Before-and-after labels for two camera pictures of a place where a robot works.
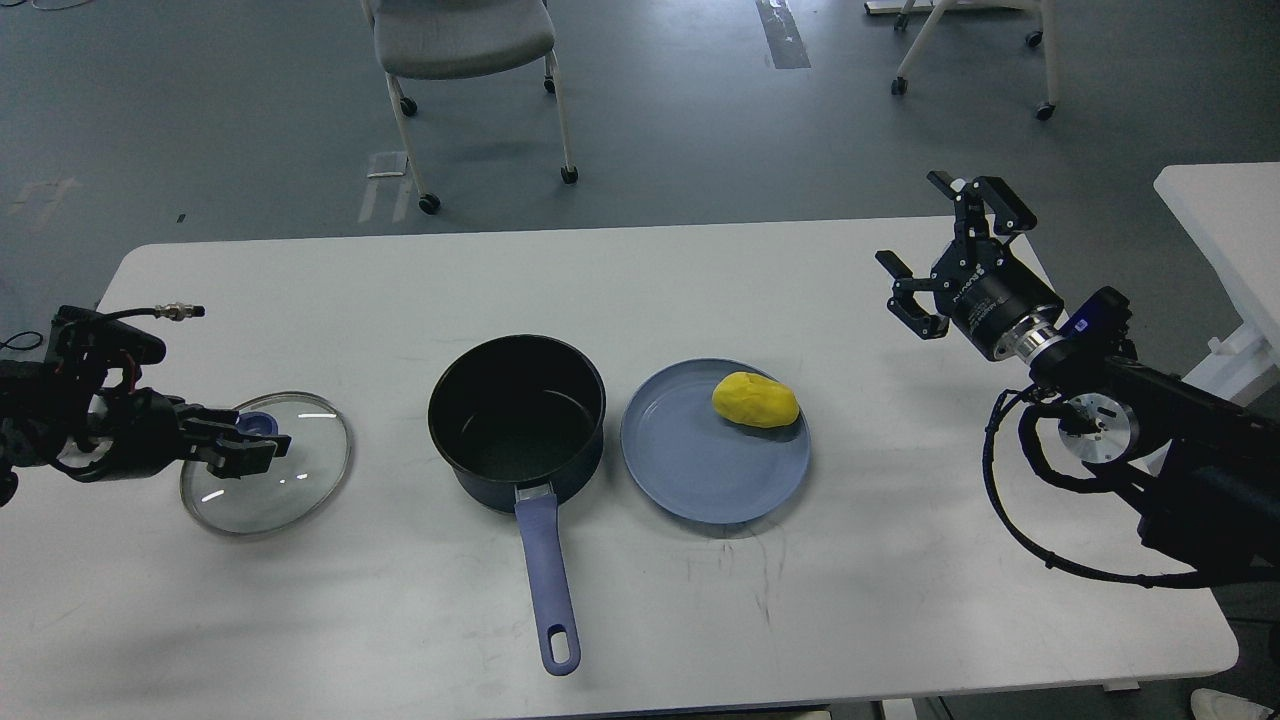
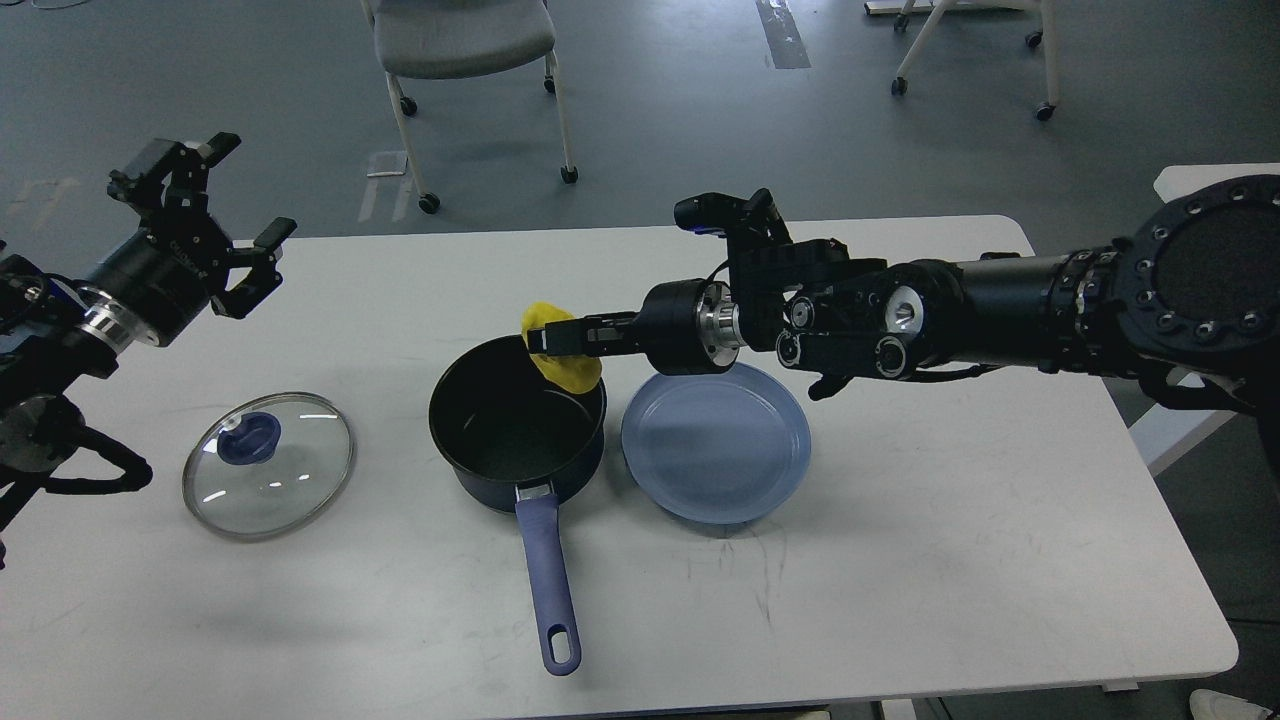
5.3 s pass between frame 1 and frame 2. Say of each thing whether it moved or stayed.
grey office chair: stayed
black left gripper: moved
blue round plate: stayed
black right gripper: moved
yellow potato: moved
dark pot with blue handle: stayed
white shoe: stayed
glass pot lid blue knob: moved
